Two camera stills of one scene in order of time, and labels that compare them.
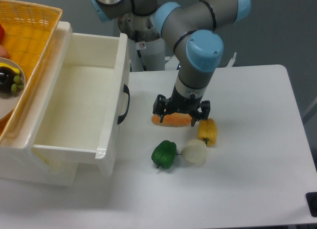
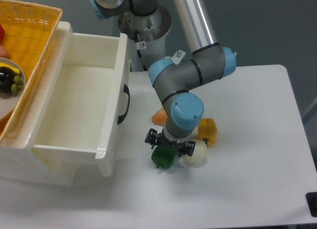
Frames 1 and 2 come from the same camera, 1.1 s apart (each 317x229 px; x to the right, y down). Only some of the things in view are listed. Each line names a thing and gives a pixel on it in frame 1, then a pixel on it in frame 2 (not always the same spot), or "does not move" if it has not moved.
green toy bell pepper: [164, 154] does not move
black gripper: [181, 102] -> [156, 139]
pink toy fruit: [4, 53] does not move
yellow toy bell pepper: [207, 131] does not move
